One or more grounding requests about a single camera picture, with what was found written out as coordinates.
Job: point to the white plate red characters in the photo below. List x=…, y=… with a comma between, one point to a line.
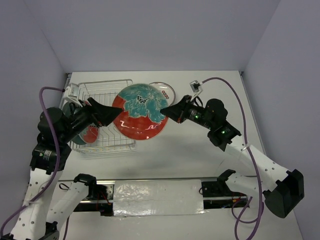
x=167, y=91

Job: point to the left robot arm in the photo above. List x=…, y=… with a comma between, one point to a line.
x=37, y=219

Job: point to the black metal base rail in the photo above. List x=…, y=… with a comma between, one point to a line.
x=210, y=193

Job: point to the dark green plate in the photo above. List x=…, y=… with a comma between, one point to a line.
x=66, y=110

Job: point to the metal wire dish rack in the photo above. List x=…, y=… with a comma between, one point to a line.
x=109, y=138

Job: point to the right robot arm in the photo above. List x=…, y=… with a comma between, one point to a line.
x=280, y=189

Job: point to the red and teal floral plate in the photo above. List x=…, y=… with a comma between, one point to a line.
x=141, y=117

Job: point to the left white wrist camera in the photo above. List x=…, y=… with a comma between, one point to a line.
x=71, y=93

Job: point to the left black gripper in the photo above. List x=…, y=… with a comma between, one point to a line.
x=100, y=115

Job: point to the silver foil tape patch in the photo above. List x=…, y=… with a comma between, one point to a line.
x=157, y=198

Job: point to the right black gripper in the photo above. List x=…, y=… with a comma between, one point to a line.
x=178, y=111

